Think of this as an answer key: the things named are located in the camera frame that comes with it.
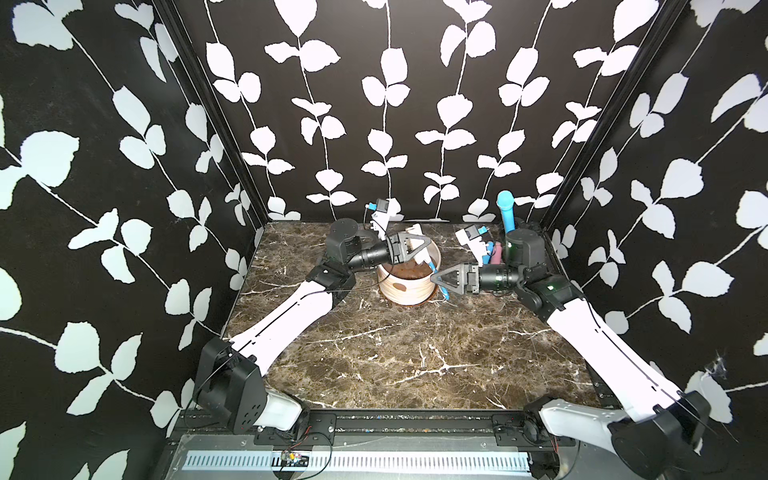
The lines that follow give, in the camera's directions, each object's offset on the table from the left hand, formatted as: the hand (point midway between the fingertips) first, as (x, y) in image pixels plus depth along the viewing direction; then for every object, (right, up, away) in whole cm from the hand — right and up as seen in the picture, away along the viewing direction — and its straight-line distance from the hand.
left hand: (428, 240), depth 64 cm
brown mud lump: (-3, -9, +28) cm, 30 cm away
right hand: (+1, -8, 0) cm, 8 cm away
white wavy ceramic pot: (-3, -15, +23) cm, 27 cm away
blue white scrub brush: (-1, -3, +1) cm, 4 cm away
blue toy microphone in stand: (+25, +12, +22) cm, 35 cm away
